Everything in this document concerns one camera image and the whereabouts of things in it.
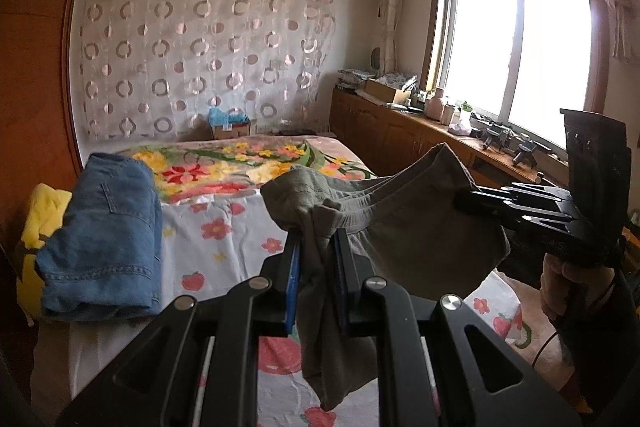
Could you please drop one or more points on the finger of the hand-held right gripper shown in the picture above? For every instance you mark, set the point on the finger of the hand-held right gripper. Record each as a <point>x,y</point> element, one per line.
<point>535,194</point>
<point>530,216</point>

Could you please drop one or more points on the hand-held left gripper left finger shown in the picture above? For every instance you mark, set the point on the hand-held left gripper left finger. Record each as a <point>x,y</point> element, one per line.
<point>295,279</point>

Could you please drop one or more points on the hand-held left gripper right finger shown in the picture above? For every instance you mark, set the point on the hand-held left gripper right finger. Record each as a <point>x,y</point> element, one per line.
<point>342,279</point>

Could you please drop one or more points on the grey-green pants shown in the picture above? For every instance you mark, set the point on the grey-green pants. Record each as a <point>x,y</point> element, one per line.
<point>425,247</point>

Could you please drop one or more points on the person's right hand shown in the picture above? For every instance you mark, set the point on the person's right hand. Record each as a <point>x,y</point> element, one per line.
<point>575,287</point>

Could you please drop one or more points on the black device on stand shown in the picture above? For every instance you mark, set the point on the black device on stand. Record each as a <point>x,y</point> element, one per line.
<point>526,156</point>
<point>496,138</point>

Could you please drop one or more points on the white fruit-print blanket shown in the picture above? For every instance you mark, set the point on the white fruit-print blanket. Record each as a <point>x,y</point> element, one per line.
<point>220,252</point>

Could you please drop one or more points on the green-capped bottle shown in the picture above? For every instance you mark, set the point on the green-capped bottle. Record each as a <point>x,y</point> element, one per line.
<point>466,114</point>

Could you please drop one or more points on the white bottle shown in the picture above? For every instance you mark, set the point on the white bottle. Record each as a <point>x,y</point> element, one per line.
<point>448,114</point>

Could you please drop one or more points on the pink floral blanket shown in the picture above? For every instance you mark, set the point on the pink floral blanket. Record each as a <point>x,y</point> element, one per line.
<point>225,167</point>

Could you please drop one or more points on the pink bottle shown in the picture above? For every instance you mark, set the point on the pink bottle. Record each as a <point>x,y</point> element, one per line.
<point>433,104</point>

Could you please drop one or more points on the cream window curtain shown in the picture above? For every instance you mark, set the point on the cream window curtain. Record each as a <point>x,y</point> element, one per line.
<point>620,22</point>
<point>392,7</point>

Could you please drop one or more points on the wood-framed window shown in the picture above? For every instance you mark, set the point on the wood-framed window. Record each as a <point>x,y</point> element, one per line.
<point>500,47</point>

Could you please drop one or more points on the wooden window cabinet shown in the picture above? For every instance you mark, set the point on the wooden window cabinet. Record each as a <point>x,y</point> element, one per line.
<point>385,132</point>

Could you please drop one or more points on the small cardboard box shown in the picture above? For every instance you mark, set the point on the small cardboard box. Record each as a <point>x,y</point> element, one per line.
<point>235,132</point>

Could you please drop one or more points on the open cardboard box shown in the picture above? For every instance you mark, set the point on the open cardboard box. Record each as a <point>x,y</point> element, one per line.
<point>385,93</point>

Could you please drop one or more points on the folded blue denim jeans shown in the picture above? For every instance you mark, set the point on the folded blue denim jeans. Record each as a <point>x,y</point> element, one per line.
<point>100,232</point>

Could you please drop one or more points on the patterned fabric pile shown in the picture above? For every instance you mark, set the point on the patterned fabric pile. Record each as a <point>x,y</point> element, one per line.
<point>360,77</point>

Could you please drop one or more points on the yellow cloth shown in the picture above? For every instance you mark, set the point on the yellow cloth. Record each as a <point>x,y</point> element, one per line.
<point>45,212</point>

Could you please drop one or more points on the circle-patterned sheer curtain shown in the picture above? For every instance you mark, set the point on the circle-patterned sheer curtain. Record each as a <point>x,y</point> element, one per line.
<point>200,32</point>

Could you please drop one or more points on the wooden headboard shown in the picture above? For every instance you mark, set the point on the wooden headboard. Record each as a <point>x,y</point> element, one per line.
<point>45,57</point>

